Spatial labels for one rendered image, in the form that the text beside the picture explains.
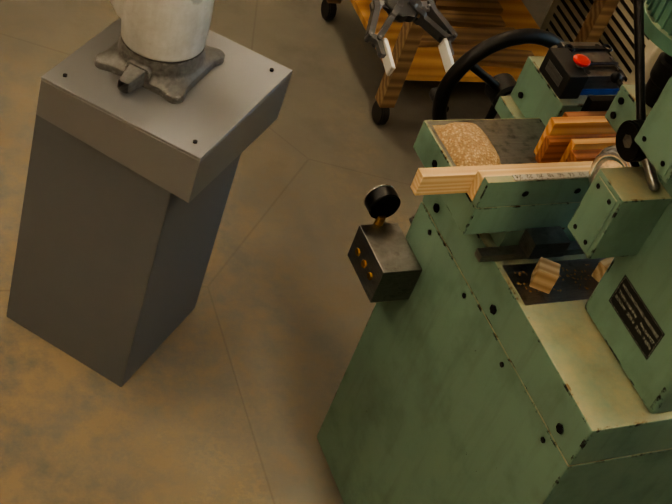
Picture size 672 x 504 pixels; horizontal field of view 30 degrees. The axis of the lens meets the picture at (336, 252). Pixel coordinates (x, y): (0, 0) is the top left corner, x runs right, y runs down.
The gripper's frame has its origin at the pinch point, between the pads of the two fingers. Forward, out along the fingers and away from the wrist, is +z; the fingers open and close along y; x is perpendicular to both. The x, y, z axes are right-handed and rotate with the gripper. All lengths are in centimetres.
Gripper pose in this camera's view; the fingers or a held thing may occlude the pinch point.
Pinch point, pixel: (420, 67)
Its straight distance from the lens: 251.5
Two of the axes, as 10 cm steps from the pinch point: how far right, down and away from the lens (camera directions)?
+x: -3.7, 4.0, 8.4
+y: 9.0, -0.7, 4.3
